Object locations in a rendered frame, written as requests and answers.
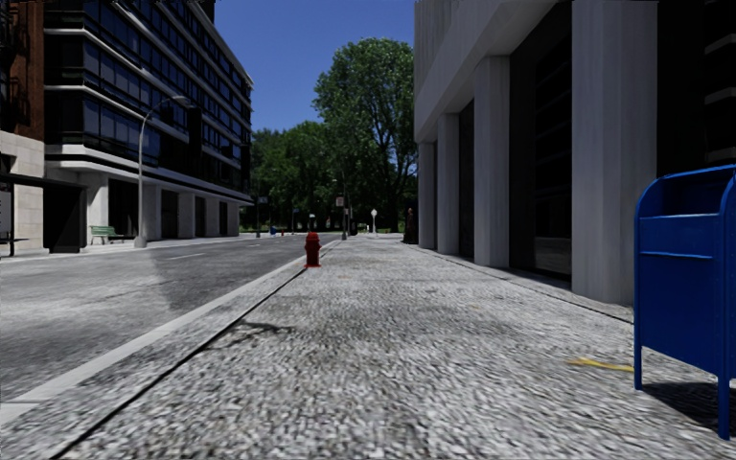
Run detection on red fire hydrant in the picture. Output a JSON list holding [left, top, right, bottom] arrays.
[[304, 231, 323, 269]]

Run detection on trees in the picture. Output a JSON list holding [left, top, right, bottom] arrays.
[[240, 37, 419, 234]]

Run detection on grey street lamp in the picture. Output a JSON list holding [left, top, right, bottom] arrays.
[[133, 94, 191, 249]]

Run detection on pale concrete building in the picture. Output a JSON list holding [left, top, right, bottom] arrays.
[[413, 0, 736, 307]]

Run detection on glass office building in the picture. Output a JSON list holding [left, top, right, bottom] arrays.
[[43, 0, 255, 249]]

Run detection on green bench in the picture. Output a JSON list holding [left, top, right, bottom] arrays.
[[88, 225, 136, 246]]

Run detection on black bus shelter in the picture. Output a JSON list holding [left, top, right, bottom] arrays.
[[0, 172, 88, 258]]

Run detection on blue letter box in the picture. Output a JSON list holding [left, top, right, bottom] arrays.
[[633, 164, 736, 442]]

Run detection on red brick building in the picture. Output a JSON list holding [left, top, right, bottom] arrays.
[[0, 0, 46, 252]]

